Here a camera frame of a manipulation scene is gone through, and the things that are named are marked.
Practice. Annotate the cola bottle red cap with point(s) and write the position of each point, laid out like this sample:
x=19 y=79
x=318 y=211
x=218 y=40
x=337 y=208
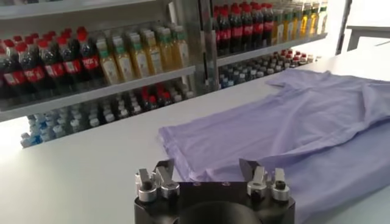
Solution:
x=225 y=33
x=71 y=65
x=15 y=76
x=236 y=30
x=257 y=27
x=33 y=73
x=216 y=33
x=53 y=68
x=90 y=61
x=4 y=76
x=268 y=25
x=247 y=29

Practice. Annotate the grey metal shelf rack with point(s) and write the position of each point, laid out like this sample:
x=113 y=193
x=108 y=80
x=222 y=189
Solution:
x=268 y=50
x=122 y=88

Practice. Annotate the purple t-shirt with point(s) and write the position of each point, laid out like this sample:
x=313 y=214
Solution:
x=304 y=128

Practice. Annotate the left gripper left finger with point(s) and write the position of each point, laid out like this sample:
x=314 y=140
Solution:
x=164 y=182

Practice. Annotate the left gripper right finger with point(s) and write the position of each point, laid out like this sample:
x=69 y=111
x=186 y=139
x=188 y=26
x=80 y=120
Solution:
x=259 y=182

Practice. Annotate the blue label water bottle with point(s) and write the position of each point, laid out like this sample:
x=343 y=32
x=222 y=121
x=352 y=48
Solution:
x=30 y=140
x=47 y=131

